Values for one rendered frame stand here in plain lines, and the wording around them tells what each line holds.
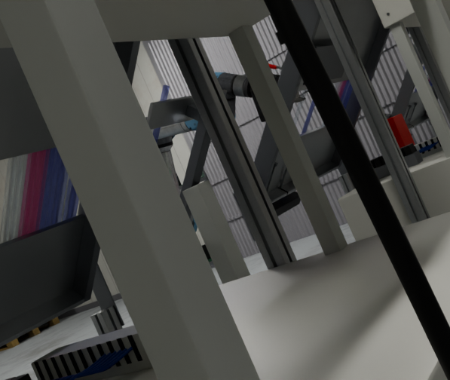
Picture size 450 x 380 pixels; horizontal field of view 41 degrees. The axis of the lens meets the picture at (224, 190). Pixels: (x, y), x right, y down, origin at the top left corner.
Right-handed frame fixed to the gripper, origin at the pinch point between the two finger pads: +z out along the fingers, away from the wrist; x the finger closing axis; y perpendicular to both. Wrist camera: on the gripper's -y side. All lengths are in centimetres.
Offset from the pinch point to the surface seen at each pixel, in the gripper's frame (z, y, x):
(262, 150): -1.4, -13.4, -21.0
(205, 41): -284, -16, 359
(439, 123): 50, 3, -20
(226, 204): -248, -192, 362
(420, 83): 43.6, 12.9, -19.9
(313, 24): 11.8, 25.6, -21.0
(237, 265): 10, -38, -52
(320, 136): -1.9, -16.7, 25.1
